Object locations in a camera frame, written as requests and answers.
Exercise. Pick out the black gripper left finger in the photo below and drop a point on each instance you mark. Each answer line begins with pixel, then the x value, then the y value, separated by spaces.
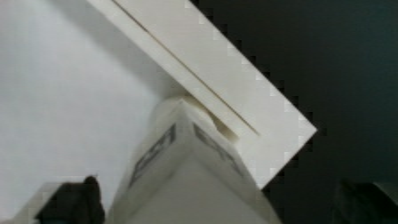
pixel 64 204

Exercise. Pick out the white square table top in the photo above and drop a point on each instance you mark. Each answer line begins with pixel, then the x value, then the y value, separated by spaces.
pixel 87 75

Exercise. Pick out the white table leg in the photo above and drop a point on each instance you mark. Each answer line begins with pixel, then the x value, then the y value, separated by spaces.
pixel 187 185

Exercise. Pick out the white L-shaped obstacle wall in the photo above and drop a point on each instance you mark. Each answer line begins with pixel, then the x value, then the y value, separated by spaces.
pixel 260 115

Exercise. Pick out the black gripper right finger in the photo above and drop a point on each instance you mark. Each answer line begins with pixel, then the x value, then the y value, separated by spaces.
pixel 365 203

